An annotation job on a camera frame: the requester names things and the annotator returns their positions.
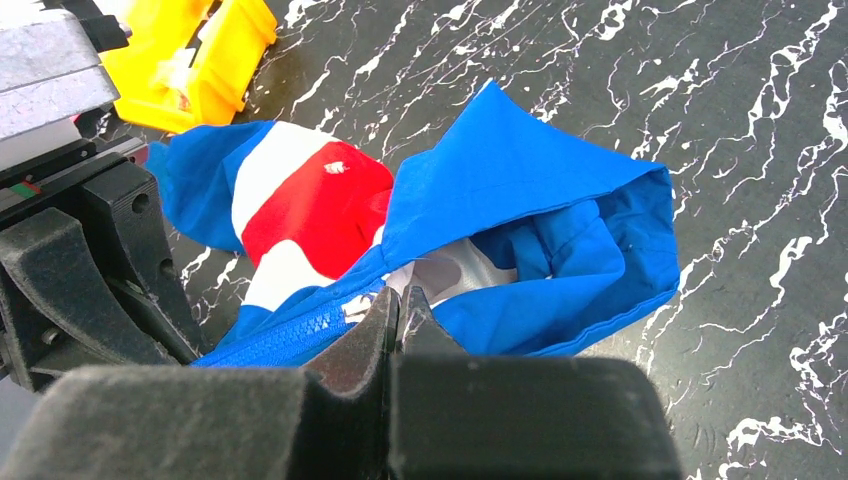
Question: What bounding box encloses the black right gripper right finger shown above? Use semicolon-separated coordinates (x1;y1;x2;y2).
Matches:
387;287;683;479

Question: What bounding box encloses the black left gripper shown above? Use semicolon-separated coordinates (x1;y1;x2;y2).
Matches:
1;136;207;391

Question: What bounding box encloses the orange plastic box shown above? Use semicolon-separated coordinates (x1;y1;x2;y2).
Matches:
101;0;278;133

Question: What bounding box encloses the blue red white jacket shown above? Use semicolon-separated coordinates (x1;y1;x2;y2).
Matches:
147;82;680;367

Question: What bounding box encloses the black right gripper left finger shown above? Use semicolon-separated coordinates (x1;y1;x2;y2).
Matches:
1;289;399;479

